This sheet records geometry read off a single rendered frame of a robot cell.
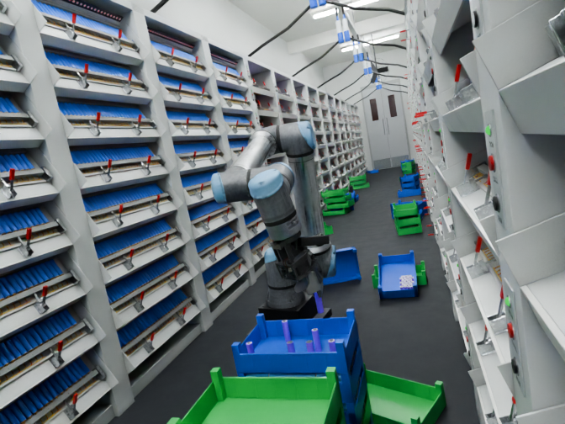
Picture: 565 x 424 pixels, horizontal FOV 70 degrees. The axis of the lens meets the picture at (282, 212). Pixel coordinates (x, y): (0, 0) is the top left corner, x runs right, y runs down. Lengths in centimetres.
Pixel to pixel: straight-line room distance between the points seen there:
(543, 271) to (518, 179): 9
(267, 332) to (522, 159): 101
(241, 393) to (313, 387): 18
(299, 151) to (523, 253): 129
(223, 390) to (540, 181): 83
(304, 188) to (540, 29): 136
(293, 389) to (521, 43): 80
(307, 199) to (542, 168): 136
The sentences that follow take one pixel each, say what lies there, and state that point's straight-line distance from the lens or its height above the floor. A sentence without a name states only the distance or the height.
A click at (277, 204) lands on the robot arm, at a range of 100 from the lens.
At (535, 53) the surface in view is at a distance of 44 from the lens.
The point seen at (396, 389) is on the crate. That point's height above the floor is 1.
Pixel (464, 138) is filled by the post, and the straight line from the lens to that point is 113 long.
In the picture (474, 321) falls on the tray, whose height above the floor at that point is 33.
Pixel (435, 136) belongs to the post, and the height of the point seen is 82.
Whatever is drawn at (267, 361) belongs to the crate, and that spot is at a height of 35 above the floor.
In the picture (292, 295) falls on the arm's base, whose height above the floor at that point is 21.
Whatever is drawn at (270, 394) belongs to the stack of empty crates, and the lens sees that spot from 102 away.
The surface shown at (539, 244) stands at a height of 74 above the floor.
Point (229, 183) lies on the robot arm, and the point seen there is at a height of 81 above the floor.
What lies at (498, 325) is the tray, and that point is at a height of 53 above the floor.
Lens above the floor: 87
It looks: 8 degrees down
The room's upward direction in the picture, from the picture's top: 11 degrees counter-clockwise
